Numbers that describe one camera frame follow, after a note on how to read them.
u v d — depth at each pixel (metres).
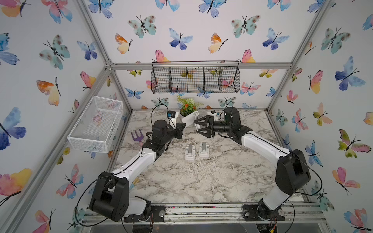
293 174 0.45
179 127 0.72
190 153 0.93
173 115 0.70
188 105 1.01
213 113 0.79
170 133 0.72
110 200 0.41
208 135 0.75
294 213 0.72
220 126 0.70
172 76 0.98
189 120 0.79
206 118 0.72
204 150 0.96
